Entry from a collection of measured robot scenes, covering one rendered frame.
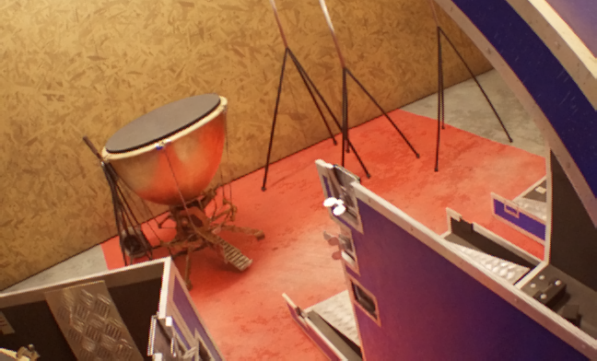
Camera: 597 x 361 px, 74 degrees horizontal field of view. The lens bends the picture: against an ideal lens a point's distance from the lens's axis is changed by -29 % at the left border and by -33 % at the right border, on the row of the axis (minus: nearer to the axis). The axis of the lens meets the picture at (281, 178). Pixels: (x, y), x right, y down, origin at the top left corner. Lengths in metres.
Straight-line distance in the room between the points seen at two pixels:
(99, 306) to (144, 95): 2.58
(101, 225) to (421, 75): 2.85
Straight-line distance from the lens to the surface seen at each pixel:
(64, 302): 1.10
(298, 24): 3.86
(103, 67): 3.46
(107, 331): 1.10
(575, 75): 0.45
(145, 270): 1.00
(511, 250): 2.17
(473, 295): 0.77
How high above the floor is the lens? 1.39
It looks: 23 degrees down
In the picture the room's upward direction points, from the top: 17 degrees counter-clockwise
